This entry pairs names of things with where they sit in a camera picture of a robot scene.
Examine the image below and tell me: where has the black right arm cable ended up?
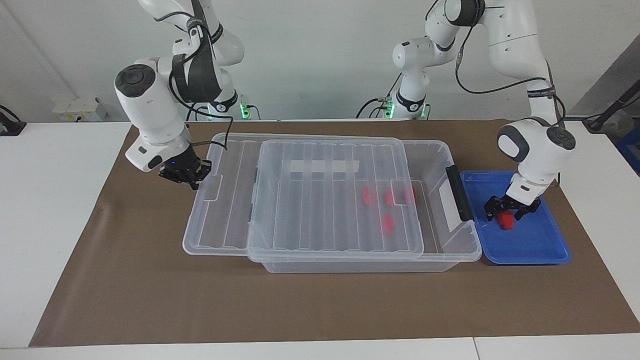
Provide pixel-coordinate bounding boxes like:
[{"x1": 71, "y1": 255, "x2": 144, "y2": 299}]
[{"x1": 152, "y1": 10, "x2": 235, "y2": 151}]

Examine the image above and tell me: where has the blue plastic tray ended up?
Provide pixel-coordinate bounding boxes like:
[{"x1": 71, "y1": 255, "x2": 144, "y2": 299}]
[{"x1": 460, "y1": 170, "x2": 572, "y2": 266}]

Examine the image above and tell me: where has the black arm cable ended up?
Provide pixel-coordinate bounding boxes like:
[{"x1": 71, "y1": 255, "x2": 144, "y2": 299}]
[
  {"x1": 454, "y1": 0, "x2": 567, "y2": 188},
  {"x1": 152, "y1": 10, "x2": 235, "y2": 151}
]

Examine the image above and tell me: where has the clear plastic storage box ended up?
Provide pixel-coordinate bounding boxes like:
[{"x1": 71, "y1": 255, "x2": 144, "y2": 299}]
[{"x1": 247, "y1": 136, "x2": 482, "y2": 274}]

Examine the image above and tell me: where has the clear ribbed plastic lid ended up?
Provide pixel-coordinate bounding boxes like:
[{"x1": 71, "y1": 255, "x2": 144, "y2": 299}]
[{"x1": 182, "y1": 132, "x2": 425, "y2": 262}]

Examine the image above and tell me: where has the blue crate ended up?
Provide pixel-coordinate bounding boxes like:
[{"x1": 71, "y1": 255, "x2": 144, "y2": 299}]
[{"x1": 616, "y1": 125, "x2": 640, "y2": 177}]

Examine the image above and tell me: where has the brown paper table mat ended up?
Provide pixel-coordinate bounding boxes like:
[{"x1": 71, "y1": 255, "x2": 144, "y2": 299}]
[{"x1": 28, "y1": 120, "x2": 640, "y2": 347}]

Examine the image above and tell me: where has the black box latch handle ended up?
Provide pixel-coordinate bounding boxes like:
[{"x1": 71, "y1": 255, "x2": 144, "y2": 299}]
[{"x1": 446, "y1": 165, "x2": 475, "y2": 222}]

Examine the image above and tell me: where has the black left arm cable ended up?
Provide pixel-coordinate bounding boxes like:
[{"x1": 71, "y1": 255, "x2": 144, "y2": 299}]
[{"x1": 454, "y1": 0, "x2": 567, "y2": 188}]

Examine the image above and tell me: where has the black clamp mount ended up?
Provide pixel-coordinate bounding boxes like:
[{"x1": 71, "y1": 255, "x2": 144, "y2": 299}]
[{"x1": 0, "y1": 104, "x2": 27, "y2": 137}]

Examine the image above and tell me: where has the white wall socket box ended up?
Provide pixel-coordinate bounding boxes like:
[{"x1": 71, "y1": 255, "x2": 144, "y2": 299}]
[{"x1": 52, "y1": 96, "x2": 108, "y2": 122}]

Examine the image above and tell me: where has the black base cable bundle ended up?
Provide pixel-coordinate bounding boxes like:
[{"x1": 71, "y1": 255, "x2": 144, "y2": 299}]
[
  {"x1": 186, "y1": 101, "x2": 212, "y2": 121},
  {"x1": 356, "y1": 77, "x2": 402, "y2": 120}
]

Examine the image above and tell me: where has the black stand leg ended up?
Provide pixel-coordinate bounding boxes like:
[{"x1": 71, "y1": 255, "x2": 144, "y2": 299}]
[{"x1": 582, "y1": 80, "x2": 640, "y2": 133}]

